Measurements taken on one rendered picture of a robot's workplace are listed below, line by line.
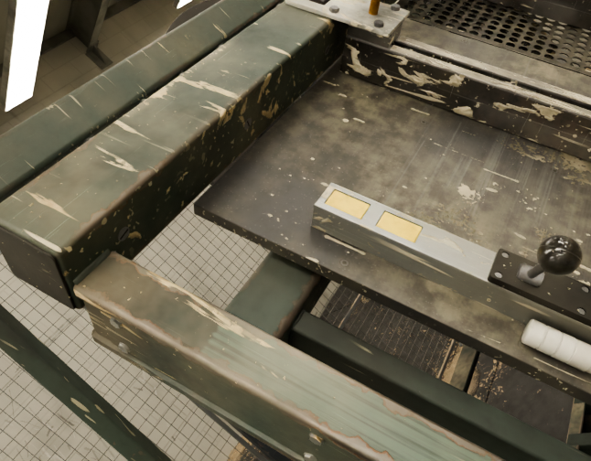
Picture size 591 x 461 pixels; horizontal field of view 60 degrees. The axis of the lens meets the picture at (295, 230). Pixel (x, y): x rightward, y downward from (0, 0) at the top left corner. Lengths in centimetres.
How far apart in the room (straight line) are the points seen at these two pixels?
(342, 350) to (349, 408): 15
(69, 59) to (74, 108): 516
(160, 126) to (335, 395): 37
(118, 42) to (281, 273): 615
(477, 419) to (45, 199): 52
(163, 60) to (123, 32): 545
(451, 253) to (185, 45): 101
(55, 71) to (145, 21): 141
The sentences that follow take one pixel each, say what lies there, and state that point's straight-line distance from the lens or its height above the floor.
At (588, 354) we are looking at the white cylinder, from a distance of 64.
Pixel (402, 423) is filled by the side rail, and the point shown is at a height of 156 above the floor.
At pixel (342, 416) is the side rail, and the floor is 160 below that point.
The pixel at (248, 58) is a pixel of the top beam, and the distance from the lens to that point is 78.
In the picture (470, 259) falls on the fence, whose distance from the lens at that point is 64.
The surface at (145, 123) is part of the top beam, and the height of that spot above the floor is 193.
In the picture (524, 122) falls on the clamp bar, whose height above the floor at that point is 155.
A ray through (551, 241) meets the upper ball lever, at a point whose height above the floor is 156.
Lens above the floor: 181
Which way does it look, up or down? 8 degrees down
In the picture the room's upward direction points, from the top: 46 degrees counter-clockwise
